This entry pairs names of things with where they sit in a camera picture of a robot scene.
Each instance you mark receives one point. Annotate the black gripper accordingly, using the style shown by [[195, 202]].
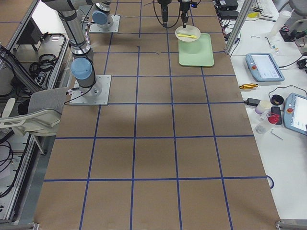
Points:
[[163, 11], [184, 9]]

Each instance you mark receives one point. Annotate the white round plate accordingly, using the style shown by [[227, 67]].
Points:
[[189, 30]]

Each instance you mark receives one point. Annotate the yellow plastic fork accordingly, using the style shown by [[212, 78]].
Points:
[[187, 36]]

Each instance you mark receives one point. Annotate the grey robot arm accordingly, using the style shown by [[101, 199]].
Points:
[[102, 16], [136, 57]]

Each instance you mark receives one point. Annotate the light green tray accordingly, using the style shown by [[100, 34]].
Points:
[[196, 53]]

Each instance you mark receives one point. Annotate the gold metal cylinder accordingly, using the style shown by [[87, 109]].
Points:
[[248, 86]]

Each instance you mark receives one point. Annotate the far blue teach pendant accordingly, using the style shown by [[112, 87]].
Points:
[[263, 67]]

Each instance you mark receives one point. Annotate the blue teach pendant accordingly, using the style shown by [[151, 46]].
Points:
[[295, 113], [263, 67]]

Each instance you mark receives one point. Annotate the black power adapter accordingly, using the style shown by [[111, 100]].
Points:
[[252, 102]]

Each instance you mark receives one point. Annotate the near blue teach pendant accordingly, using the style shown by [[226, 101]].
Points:
[[295, 113]]

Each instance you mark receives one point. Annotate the grey office chair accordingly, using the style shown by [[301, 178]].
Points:
[[43, 116]]

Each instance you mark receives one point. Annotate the aluminium frame post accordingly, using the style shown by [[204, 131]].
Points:
[[246, 6]]

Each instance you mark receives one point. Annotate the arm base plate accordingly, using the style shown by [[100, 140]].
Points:
[[111, 25], [98, 95]]

